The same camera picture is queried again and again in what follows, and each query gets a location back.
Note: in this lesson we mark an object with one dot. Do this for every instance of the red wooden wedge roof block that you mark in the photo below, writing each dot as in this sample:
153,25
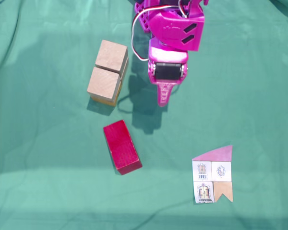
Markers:
122,146

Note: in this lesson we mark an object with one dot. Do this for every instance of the paper picture of house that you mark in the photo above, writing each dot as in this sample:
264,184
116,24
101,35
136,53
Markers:
212,175

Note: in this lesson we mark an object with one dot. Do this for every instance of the wooden block, tall window print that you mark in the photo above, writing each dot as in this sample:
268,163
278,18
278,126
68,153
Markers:
111,56

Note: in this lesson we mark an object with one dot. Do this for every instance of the wooden block, oval window print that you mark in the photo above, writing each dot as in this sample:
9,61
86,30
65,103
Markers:
103,82

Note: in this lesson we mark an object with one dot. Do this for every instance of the green cloth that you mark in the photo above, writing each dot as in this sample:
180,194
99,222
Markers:
38,167

